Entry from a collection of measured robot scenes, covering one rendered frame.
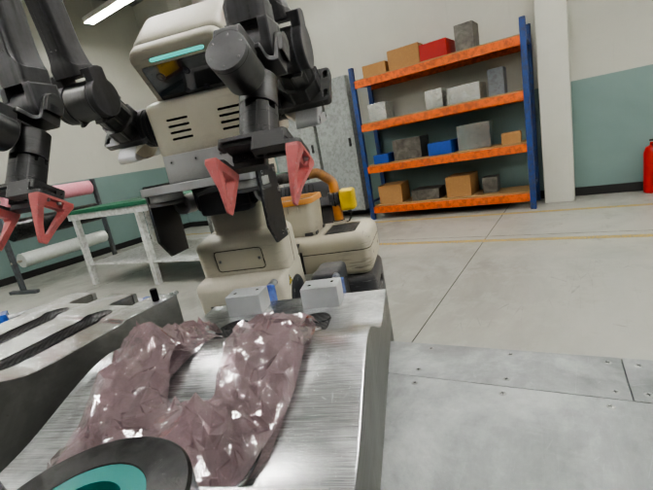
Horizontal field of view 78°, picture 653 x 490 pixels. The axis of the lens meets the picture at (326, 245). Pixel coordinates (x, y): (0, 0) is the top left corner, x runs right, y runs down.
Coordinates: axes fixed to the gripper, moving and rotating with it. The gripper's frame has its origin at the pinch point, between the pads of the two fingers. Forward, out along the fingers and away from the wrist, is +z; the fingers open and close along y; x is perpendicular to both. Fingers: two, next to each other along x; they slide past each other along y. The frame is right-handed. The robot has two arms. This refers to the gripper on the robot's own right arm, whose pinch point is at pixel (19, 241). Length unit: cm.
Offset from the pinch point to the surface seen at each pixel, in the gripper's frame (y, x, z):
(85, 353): 24.5, -9.5, 18.6
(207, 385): 46, -19, 22
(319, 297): 50, 2, 13
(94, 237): -408, 419, -149
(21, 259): -427, 330, -103
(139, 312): 26.6, -3.4, 13.7
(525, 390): 72, -5, 25
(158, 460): 53, -34, 23
